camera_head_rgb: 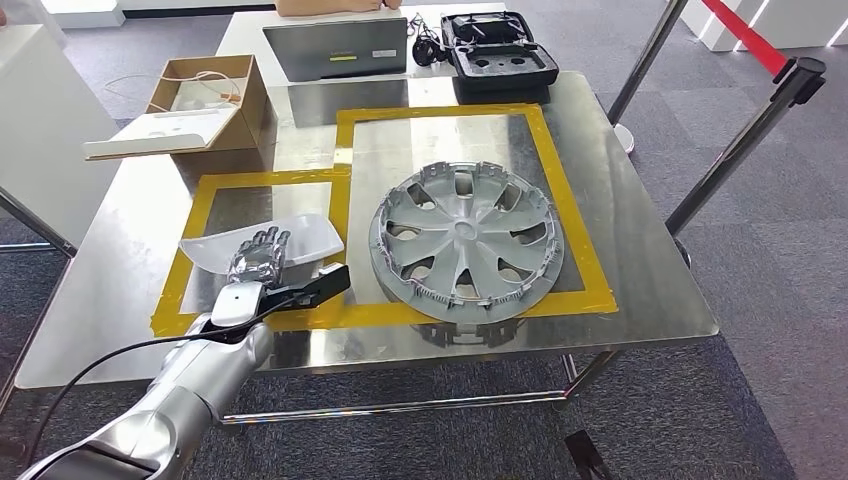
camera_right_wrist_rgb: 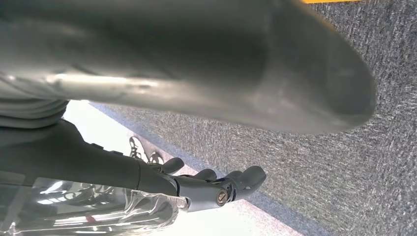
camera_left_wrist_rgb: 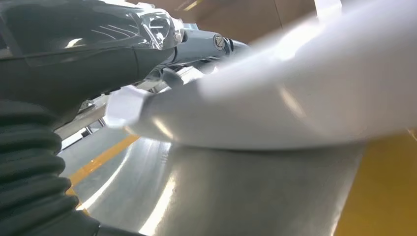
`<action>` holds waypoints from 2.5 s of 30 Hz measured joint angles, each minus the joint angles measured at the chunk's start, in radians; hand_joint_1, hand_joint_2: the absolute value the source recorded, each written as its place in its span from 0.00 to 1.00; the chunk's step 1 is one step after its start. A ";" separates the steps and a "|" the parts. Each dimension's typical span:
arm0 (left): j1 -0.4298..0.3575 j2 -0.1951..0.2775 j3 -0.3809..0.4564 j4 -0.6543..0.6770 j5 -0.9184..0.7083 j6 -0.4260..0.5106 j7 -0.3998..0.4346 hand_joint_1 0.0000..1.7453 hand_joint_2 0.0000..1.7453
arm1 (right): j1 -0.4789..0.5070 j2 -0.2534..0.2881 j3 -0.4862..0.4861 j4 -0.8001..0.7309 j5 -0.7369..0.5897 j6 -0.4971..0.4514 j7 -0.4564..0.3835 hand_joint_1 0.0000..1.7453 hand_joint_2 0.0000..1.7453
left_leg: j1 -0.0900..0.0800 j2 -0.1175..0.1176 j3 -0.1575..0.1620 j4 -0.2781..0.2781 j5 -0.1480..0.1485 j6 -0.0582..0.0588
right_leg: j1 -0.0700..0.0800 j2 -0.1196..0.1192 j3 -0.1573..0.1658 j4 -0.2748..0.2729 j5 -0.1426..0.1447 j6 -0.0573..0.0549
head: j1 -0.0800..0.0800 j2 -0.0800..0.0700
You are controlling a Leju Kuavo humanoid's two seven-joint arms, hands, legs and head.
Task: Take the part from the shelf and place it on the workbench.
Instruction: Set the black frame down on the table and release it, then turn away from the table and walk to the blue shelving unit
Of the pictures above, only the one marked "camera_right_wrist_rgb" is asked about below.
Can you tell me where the yellow floor tape square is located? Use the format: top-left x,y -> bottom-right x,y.
301,0 -> 362,4

